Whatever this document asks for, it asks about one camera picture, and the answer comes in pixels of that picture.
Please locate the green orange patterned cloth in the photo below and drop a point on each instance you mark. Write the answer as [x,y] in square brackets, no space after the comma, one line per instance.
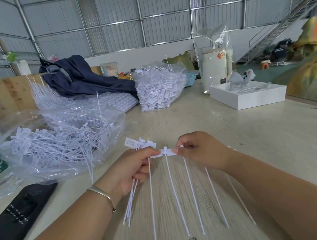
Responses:
[312,61]

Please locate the heap of short white tags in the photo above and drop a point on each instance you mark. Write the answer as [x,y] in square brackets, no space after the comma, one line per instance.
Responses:
[159,87]

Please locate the black pouch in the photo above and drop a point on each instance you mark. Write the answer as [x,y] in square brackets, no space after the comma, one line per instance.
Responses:
[17,218]

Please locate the white handheld controller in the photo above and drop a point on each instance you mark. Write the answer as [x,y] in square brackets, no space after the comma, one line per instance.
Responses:
[241,79]

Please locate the person's left thumb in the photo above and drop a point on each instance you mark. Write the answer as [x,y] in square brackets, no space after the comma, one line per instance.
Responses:
[149,152]

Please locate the person's left forearm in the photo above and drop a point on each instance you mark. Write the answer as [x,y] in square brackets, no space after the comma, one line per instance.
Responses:
[65,230]

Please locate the green potted plant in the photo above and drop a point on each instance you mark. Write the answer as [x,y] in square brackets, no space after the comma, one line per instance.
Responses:
[11,56]

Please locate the light blue plastic basket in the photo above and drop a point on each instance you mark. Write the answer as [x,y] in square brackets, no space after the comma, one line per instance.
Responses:
[191,79]

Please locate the navy blue jacket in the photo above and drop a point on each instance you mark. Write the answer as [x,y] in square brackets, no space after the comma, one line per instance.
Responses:
[87,77]

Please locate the person's right thumb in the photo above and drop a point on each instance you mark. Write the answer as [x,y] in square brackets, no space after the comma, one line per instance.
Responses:
[186,153]

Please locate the white flat box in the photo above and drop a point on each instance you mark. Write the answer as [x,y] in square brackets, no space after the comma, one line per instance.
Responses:
[248,97]

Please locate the metal staircase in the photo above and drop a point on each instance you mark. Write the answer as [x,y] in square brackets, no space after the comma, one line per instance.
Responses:
[278,26]

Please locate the wooden board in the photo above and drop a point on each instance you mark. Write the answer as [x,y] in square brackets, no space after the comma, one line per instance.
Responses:
[7,94]

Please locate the orange stool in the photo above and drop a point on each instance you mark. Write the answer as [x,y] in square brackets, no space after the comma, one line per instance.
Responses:
[265,65]

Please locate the white cylindrical container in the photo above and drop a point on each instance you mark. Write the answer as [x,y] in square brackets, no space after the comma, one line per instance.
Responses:
[215,68]

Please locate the tall clear plastic bag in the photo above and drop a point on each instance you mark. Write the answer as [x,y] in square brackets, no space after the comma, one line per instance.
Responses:
[212,39]

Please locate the bundle of white seal ties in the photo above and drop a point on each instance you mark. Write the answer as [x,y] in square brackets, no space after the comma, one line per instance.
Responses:
[138,145]

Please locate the person's right forearm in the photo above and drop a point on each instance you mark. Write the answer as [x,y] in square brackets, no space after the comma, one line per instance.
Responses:
[283,195]

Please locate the clear plastic tub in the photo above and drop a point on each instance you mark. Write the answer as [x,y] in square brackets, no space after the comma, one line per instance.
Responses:
[109,69]

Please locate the strip of joined seal ties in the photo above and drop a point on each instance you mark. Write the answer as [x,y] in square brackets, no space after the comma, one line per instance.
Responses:
[192,190]

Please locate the pile of tags in clear bag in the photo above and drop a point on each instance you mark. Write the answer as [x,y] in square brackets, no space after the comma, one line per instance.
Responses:
[62,139]

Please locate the person's right hand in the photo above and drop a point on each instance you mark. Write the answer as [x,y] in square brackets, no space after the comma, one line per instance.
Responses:
[206,150]

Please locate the person's left hand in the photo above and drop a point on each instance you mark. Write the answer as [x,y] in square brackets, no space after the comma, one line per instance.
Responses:
[124,172]

